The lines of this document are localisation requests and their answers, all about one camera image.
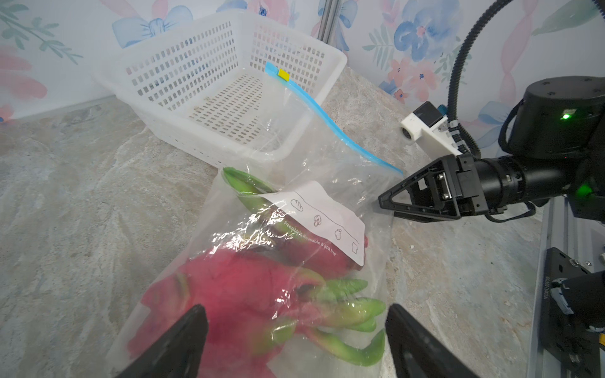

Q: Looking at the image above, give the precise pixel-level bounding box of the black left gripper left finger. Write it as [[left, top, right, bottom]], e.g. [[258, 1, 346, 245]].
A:
[[118, 305, 209, 378]]

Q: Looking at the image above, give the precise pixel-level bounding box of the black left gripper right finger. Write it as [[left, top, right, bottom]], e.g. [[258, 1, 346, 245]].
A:
[[385, 304, 477, 378]]

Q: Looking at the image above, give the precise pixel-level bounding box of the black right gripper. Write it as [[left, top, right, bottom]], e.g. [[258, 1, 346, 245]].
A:
[[378, 154, 520, 222]]

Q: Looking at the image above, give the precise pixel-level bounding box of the pink dragon fruit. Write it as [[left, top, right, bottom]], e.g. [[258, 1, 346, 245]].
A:
[[222, 167, 362, 280], [127, 248, 386, 377]]

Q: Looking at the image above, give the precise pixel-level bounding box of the clear zip-top bag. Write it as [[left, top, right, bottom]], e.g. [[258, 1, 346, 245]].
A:
[[107, 63, 402, 377]]

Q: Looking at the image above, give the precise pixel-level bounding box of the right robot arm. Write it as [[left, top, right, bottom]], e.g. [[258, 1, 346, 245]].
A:
[[378, 77, 604, 223]]

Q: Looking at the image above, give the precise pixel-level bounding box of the white plastic basket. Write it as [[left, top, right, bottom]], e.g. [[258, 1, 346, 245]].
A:
[[94, 9, 347, 167]]

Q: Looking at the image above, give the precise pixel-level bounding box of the right black corrugated cable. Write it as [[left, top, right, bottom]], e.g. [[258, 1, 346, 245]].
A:
[[446, 0, 514, 159]]

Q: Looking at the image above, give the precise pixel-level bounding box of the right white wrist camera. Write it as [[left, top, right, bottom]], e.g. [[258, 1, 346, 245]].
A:
[[401, 102, 462, 159]]

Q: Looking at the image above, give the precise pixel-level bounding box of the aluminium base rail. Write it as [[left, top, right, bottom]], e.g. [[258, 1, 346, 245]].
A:
[[526, 197, 604, 377]]

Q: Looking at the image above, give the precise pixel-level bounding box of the aluminium corner post right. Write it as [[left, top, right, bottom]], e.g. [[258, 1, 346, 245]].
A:
[[317, 0, 341, 44]]

